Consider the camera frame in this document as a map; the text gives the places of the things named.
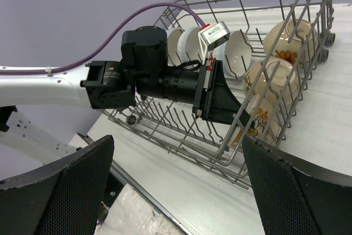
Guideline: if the beige floral bowl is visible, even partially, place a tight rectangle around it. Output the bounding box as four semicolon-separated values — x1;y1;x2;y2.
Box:
246;94;281;144
242;57;299;105
263;19;319;68

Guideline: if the white blue-striped bowl middle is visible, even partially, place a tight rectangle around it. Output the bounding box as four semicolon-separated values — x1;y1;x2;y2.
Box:
177;27;201;63

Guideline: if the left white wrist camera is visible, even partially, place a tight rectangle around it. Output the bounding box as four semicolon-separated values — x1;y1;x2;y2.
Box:
198;21;230;61

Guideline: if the grey wire dish rack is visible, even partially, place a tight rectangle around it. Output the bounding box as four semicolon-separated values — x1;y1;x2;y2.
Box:
105;0;335;189

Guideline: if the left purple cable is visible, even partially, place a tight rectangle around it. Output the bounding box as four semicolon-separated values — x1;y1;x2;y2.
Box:
0;2;207;75

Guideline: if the white blue-striped bowl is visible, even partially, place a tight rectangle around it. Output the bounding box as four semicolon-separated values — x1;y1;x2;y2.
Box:
214;30;252;79
177;27;201;63
166;28;185;66

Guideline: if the beige floral bowl back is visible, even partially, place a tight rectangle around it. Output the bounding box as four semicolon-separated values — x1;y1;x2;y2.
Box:
263;19;319;68

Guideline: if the white blue-striped bowl left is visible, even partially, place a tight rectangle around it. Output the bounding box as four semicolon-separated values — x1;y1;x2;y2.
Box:
166;28;185;66

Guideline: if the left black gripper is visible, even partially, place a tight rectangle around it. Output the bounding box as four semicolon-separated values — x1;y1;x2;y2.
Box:
192;57;250;126

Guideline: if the white blue-striped bowl right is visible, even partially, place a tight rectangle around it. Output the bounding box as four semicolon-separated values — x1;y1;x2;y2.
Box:
214;30;252;79

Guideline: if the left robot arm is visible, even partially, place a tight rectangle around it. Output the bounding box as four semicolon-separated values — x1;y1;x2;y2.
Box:
1;26;251;132

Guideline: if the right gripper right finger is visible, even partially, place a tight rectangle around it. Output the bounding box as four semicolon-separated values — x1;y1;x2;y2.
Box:
242;134;351;234

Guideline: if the beige floral bowl front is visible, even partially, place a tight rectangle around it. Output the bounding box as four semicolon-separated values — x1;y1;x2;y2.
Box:
246;94;281;144

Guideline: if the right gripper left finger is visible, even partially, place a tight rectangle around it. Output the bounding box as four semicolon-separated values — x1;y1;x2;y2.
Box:
1;135;114;234

